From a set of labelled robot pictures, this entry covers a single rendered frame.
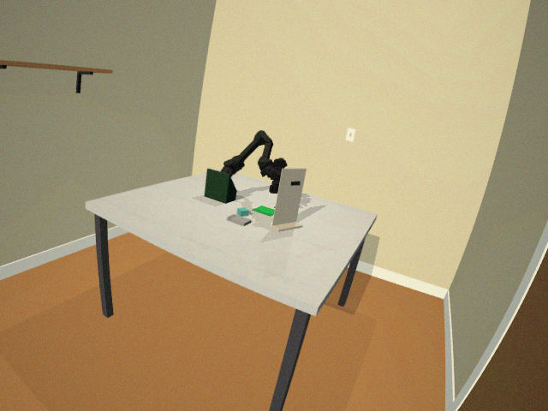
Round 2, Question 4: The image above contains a small teal block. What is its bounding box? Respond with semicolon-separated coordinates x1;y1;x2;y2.
236;207;249;217

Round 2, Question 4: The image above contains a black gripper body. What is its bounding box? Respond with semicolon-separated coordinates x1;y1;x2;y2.
267;158;286;194

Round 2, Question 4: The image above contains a green square marking on table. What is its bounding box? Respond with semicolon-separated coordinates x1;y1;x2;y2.
252;206;275;216

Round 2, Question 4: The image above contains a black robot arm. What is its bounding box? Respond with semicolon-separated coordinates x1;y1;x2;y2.
220;130;277;177

